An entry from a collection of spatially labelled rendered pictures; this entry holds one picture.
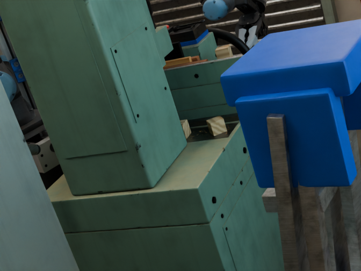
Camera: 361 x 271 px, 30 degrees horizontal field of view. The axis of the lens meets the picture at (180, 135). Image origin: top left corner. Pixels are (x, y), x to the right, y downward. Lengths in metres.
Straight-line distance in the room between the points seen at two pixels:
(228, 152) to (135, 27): 0.36
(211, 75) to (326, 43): 0.90
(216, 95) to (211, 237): 0.42
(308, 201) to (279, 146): 0.08
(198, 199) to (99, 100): 0.29
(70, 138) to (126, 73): 0.20
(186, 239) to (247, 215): 0.22
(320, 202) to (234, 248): 0.73
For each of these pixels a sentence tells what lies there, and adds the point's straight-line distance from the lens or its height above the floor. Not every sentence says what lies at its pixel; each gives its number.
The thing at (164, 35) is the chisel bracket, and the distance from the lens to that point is 1.77.
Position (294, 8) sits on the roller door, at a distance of 4.90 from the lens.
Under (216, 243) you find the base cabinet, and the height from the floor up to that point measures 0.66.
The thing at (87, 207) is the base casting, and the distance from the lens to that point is 1.56.
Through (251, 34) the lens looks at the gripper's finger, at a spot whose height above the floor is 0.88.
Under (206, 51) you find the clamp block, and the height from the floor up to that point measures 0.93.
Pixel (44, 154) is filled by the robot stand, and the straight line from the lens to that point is 2.15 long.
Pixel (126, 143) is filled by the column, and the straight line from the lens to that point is 1.43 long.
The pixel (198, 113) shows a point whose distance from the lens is 1.75.
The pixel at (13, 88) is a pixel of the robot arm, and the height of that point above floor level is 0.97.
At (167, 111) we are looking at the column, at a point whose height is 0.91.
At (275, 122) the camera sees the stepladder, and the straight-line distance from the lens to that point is 0.77.
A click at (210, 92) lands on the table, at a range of 1.71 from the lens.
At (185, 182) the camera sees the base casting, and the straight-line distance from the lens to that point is 1.44.
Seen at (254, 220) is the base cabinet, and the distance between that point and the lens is 1.68.
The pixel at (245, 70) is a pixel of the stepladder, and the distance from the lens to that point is 0.80.
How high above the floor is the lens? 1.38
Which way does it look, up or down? 20 degrees down
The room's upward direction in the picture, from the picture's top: 18 degrees counter-clockwise
